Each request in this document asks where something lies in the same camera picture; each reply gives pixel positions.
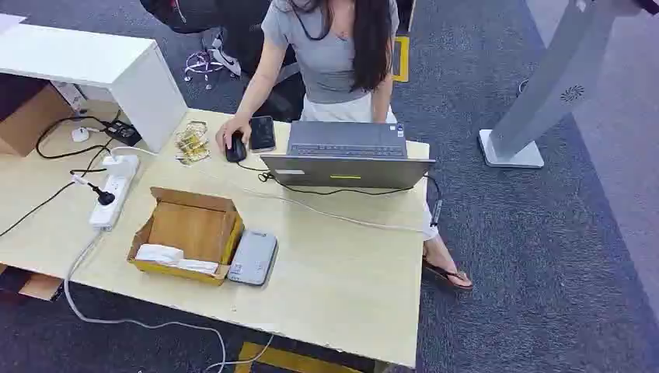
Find person's right hand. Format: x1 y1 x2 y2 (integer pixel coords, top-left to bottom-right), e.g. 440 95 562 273
214 113 253 154

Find black computer mouse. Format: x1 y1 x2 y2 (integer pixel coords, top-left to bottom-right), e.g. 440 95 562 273
225 131 248 164

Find black smartphone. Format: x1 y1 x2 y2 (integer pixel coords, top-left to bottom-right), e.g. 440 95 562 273
249 115 277 154

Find gold snack wrappers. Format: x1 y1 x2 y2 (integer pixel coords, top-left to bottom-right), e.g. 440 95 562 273
173 120 212 167

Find black office chair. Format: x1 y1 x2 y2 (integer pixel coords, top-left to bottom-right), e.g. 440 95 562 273
251 48 308 124

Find white sneaker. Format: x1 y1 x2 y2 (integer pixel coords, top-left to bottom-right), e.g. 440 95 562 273
210 33 243 78

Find white cabinet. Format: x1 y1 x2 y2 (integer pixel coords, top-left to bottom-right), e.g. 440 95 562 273
0 23 189 154

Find wooden card box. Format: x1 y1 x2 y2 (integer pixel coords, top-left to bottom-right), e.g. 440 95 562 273
127 186 245 288

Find black power adapter brick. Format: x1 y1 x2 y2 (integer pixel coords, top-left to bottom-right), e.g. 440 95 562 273
104 120 143 148

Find white plug adapter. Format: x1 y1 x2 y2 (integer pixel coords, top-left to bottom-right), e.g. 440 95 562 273
103 154 140 179

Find person in grey top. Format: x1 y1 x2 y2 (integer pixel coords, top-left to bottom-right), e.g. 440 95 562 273
214 0 475 292

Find grey laptop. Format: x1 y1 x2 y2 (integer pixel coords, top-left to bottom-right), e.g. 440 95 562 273
260 120 437 190

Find grey card reader device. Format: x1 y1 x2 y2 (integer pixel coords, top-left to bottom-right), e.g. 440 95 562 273
227 230 280 288

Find white power strip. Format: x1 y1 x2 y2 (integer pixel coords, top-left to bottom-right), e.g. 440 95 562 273
88 154 141 232

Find black plug with white tag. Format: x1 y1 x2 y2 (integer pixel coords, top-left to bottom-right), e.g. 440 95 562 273
70 173 117 207

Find white card stack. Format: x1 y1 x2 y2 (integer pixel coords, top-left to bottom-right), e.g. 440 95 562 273
134 243 185 267

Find brown cardboard box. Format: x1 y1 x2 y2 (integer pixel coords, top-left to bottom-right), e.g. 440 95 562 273
0 83 76 158

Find flat cardboard under desk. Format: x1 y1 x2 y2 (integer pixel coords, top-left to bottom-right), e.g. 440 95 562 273
0 263 65 303

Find brown sandal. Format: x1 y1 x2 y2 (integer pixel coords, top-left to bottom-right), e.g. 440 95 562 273
422 256 475 293

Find white kiosk stand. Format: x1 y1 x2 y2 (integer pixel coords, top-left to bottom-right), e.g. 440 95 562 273
477 0 642 170

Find black laptop cable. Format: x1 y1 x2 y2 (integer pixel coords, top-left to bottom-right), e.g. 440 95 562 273
236 162 445 228

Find black looped adapter cable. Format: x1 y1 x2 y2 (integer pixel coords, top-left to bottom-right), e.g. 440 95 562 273
34 113 123 161

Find thin black plug cable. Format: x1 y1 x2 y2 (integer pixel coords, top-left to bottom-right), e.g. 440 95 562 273
0 146 113 239

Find thick white power cable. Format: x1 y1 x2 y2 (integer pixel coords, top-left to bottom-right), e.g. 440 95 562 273
64 230 275 373

